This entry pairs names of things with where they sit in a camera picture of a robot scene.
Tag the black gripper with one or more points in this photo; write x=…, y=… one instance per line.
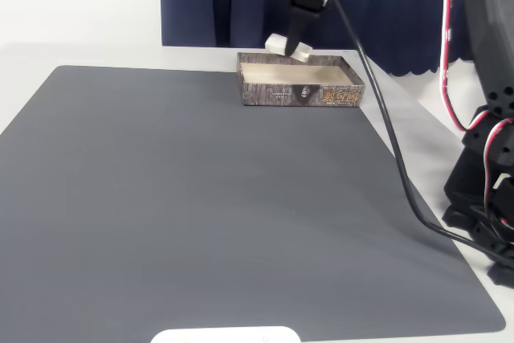
x=297, y=25

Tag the white rectangular block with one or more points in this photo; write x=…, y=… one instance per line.
x=275, y=42

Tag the bark print cardboard box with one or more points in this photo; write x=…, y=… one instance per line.
x=273, y=94

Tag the navy blue curtain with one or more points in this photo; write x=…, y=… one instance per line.
x=192, y=1

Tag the grey textured desk mat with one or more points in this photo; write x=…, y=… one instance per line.
x=160, y=198

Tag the white rounded device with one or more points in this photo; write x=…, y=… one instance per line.
x=225, y=336

